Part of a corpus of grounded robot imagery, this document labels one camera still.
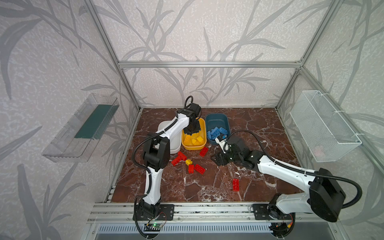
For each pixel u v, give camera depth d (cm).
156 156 54
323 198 40
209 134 100
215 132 100
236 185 82
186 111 71
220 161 71
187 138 99
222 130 102
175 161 89
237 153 63
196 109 78
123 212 75
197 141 99
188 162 89
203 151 94
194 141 98
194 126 86
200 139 99
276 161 53
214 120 110
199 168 87
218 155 71
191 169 86
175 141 99
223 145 72
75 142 63
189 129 83
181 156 91
